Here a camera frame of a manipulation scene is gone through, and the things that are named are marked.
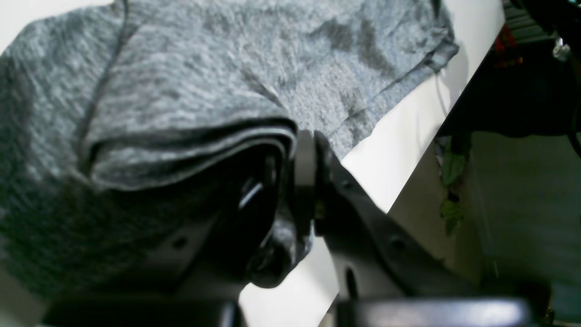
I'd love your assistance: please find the grey long-sleeve T-shirt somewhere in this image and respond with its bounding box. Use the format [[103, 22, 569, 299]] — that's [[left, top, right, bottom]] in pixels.
[[1, 0, 459, 302]]

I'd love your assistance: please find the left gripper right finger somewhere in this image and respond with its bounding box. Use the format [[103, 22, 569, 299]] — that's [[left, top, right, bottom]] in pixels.
[[293, 130, 542, 327]]

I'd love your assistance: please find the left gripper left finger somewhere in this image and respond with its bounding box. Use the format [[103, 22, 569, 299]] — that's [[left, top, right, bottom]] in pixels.
[[41, 146, 285, 327]]

